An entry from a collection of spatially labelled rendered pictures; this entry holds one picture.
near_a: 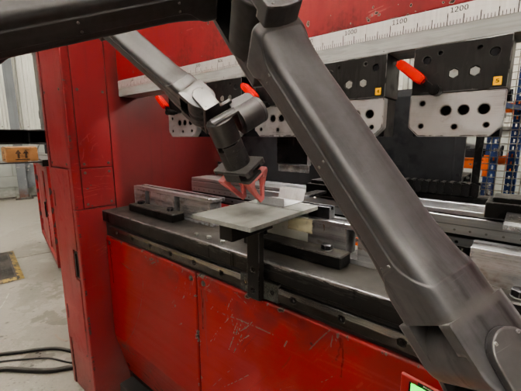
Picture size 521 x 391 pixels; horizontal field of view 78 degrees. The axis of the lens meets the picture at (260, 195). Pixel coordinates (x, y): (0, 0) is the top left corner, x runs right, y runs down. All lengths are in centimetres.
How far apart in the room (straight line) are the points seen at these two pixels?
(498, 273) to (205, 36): 94
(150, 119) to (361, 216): 137
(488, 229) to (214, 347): 82
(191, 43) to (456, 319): 102
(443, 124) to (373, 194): 43
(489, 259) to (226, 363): 73
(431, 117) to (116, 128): 119
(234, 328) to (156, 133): 98
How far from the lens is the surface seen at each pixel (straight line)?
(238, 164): 67
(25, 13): 39
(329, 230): 82
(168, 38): 123
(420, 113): 70
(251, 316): 90
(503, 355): 30
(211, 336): 107
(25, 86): 784
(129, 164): 152
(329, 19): 82
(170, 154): 163
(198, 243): 97
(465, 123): 69
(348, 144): 30
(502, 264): 74
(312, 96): 32
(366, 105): 74
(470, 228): 100
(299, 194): 89
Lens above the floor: 117
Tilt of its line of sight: 10 degrees down
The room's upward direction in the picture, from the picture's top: straight up
